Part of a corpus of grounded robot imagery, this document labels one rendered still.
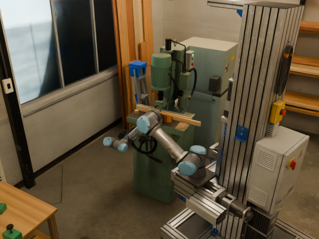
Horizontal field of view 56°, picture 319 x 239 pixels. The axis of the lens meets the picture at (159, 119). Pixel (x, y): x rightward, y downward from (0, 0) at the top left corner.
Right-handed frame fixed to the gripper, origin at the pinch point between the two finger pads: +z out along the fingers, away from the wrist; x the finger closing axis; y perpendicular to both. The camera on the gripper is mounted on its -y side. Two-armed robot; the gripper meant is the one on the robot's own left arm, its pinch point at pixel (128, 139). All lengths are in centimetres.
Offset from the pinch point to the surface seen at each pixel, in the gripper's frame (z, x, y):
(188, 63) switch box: 30, 27, -83
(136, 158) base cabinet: 37.7, -5.2, 19.9
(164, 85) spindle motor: 9, 18, -56
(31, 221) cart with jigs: -67, -25, 70
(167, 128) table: 16.8, 27.3, -18.1
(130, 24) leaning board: 111, -99, -137
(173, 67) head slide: 16, 18, -74
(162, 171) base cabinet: 41, 24, 25
